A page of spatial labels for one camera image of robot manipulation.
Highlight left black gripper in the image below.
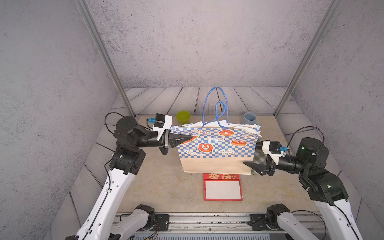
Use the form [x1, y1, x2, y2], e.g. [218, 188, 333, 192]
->
[133, 129, 191, 158]

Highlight blue checkered paper bag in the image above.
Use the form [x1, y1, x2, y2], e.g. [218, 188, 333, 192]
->
[171, 98, 261, 175]

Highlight red and white paper bag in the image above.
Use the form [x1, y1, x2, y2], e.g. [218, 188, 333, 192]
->
[203, 174, 243, 201]

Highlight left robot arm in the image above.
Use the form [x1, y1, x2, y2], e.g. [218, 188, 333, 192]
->
[67, 114, 193, 240]

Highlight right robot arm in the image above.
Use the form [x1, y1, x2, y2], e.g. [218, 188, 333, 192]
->
[244, 137, 363, 240]

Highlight green checkered cloth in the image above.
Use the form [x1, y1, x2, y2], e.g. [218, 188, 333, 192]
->
[253, 149, 267, 170]

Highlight green bowl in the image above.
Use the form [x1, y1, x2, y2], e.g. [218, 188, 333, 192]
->
[176, 111, 191, 125]

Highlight light blue mug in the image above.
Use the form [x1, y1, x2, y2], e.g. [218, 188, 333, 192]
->
[241, 112, 259, 125]

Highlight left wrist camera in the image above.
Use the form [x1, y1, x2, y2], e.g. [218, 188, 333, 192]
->
[148, 114, 173, 141]

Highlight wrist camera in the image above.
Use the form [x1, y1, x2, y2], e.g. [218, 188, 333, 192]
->
[148, 114, 173, 141]
[262, 141, 288, 166]

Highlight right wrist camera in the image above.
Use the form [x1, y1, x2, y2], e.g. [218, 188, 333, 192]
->
[262, 141, 288, 166]

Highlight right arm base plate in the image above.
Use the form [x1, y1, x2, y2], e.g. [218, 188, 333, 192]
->
[247, 214, 268, 231]

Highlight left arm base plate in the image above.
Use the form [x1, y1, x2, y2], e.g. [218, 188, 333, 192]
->
[150, 214, 170, 232]

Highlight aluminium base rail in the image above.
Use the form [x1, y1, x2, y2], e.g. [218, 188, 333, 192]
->
[113, 211, 346, 240]

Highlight left metal frame post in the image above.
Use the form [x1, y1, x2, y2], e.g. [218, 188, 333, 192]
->
[75, 0, 136, 117]

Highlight metal frame post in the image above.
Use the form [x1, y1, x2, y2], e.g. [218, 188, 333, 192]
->
[75, 0, 136, 117]
[274, 0, 341, 117]

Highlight right metal frame post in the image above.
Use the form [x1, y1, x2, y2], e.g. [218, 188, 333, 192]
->
[274, 0, 341, 117]

